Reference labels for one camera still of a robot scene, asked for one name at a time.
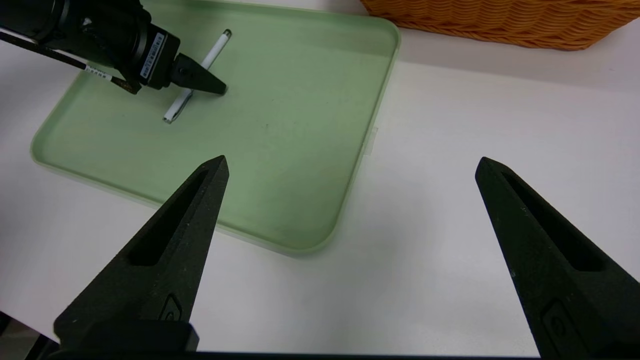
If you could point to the light green plastic tray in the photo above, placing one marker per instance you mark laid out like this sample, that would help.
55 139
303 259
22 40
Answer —
280 140

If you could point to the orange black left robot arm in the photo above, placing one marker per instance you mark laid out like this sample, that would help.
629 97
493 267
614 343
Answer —
75 25

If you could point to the white pen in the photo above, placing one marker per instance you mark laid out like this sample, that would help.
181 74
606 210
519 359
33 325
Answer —
212 52

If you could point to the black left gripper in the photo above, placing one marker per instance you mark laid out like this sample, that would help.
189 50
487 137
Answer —
150 55

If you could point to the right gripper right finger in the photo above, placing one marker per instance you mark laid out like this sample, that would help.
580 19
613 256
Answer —
570 290

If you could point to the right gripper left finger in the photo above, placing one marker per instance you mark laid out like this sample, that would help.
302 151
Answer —
160 280

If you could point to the orange wicker basket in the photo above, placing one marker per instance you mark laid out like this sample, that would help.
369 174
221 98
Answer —
500 20

